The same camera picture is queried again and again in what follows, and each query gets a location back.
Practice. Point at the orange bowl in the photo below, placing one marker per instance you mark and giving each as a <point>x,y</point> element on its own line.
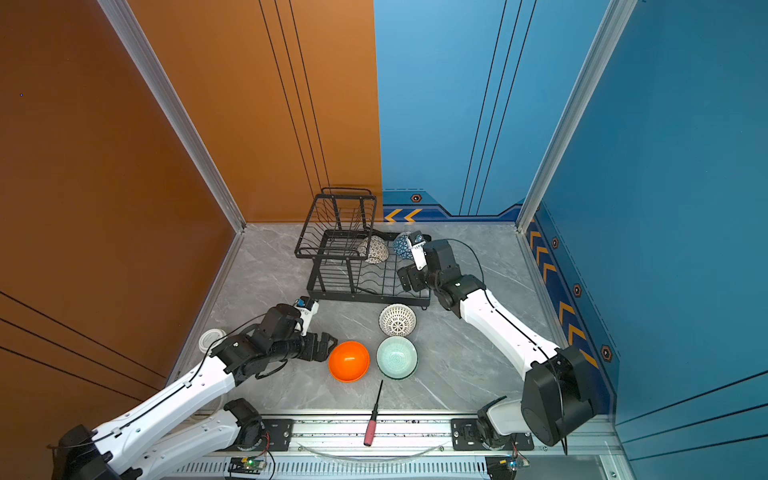
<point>349,362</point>

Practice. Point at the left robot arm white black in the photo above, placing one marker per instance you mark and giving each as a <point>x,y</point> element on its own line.
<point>147,442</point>

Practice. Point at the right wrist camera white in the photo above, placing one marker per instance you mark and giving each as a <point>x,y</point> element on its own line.
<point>416,242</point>

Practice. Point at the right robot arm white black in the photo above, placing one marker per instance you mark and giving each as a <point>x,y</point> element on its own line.
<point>559,395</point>

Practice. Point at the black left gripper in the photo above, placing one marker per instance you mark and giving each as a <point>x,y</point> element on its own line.
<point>313,352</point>

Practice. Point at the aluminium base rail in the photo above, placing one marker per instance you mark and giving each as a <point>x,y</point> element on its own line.
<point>327,444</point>

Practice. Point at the aluminium corner post left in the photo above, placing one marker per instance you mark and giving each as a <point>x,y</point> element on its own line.
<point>129,31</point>

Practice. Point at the red handled screwdriver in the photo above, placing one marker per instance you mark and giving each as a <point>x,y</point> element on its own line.
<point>372,422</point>

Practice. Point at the aluminium corner post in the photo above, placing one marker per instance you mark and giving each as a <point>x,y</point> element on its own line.
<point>611,28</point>
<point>129,31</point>

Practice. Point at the aluminium corner post right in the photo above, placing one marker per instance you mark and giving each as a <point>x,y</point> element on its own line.
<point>611,28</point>

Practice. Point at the black wire dish rack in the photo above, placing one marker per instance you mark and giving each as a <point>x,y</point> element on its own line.
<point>339,219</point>

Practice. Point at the blue triangle patterned bowl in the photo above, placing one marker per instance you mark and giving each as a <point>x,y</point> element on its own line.
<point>402,247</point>

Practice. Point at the white tape roll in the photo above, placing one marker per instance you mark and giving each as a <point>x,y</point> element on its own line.
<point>209,338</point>

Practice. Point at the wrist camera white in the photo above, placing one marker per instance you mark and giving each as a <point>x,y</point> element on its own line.
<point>307,308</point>
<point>416,242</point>

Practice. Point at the green circuit board left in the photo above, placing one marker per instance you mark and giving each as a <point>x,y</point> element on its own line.
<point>247,465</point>

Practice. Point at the beige brown patterned bowl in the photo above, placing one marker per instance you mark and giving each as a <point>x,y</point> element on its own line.
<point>374,251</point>

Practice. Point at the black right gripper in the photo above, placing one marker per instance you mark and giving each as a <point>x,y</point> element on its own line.
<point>417,284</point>

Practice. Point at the white maroon patterned bowl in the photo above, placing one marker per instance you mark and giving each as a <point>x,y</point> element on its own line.
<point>397,320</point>

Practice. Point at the mint green bowl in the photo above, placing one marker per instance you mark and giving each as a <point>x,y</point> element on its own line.
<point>397,358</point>

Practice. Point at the circuit board right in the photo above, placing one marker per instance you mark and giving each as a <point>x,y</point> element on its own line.
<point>506,467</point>

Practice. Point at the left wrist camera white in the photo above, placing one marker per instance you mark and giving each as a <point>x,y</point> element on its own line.
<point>307,308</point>

